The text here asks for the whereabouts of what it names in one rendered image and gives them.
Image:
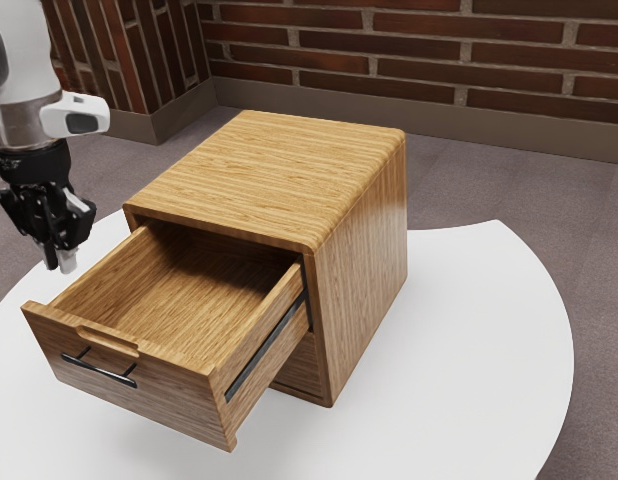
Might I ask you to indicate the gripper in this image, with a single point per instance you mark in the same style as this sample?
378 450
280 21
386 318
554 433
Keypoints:
34 162

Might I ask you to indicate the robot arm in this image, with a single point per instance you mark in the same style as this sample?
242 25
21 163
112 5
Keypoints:
24 60

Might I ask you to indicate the open wooden drawer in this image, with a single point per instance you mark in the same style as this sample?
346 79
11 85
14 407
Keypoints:
164 300

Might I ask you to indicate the wooden cabinet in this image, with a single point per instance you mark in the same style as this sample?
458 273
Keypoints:
294 170

